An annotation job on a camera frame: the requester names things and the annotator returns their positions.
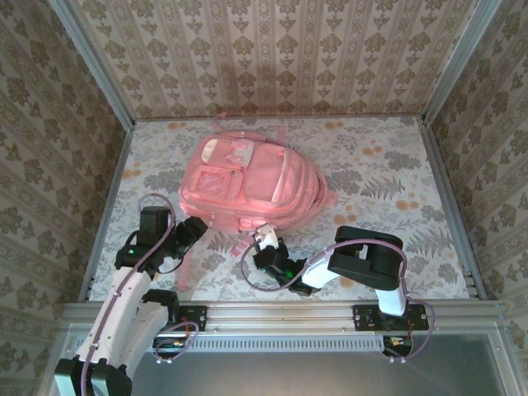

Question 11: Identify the aluminium table side rail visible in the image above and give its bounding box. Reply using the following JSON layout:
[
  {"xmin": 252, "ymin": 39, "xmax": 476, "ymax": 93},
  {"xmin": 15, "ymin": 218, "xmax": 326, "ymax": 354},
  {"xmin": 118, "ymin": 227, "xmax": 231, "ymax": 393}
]
[
  {"xmin": 78, "ymin": 123, "xmax": 136, "ymax": 302},
  {"xmin": 420, "ymin": 117, "xmax": 488, "ymax": 301}
]

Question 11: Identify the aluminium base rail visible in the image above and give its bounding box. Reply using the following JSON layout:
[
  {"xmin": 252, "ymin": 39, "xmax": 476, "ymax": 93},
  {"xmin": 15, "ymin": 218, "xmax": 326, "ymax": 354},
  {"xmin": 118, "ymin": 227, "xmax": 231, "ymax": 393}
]
[{"xmin": 61, "ymin": 299, "xmax": 505, "ymax": 336}]

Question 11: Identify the black wiring box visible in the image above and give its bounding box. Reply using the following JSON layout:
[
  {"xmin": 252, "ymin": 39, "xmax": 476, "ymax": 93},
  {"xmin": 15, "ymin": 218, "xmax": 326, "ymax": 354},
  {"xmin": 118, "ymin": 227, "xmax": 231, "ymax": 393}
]
[{"xmin": 381, "ymin": 335, "xmax": 414, "ymax": 358}]

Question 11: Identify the slotted grey cable duct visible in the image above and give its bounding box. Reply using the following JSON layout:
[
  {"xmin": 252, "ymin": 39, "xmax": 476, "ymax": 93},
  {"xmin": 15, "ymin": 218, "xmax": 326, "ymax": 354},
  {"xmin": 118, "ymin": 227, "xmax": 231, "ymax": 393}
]
[{"xmin": 68, "ymin": 333, "xmax": 387, "ymax": 353}]

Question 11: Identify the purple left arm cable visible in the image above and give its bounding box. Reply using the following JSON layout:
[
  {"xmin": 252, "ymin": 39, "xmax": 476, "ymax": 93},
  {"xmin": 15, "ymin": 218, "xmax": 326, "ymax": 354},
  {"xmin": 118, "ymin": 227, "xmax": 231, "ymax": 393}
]
[{"xmin": 80, "ymin": 193, "xmax": 201, "ymax": 396}]

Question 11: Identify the thin black left gripper cable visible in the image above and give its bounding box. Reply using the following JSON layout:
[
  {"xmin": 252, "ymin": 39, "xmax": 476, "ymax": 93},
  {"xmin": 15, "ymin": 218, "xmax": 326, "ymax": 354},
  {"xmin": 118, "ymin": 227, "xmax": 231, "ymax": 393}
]
[{"xmin": 158, "ymin": 253, "xmax": 187, "ymax": 274}]

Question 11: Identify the pink backpack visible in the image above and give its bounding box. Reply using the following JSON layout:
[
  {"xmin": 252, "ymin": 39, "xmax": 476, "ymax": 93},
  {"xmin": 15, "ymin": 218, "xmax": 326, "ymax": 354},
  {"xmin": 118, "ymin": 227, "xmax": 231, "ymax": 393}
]
[{"xmin": 177, "ymin": 113, "xmax": 338, "ymax": 290}]

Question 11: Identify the aluminium frame post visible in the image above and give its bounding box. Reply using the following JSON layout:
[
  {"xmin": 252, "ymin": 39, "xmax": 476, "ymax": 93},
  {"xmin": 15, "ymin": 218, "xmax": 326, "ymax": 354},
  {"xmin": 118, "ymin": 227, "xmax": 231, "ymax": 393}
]
[
  {"xmin": 420, "ymin": 0, "xmax": 504, "ymax": 125},
  {"xmin": 48, "ymin": 0, "xmax": 137, "ymax": 130}
]

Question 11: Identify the steel sheet panel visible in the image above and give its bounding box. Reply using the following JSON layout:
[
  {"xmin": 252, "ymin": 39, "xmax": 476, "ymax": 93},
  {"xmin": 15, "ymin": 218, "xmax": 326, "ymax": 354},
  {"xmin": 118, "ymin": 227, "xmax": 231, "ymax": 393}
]
[{"xmin": 49, "ymin": 323, "xmax": 515, "ymax": 396}]

